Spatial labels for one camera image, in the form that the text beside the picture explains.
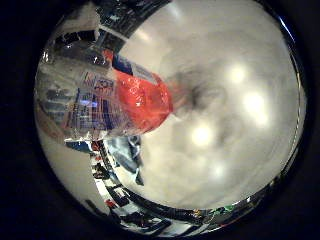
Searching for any clear spray bottle red liquid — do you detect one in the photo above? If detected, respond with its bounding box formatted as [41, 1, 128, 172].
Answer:
[34, 29, 175, 142]

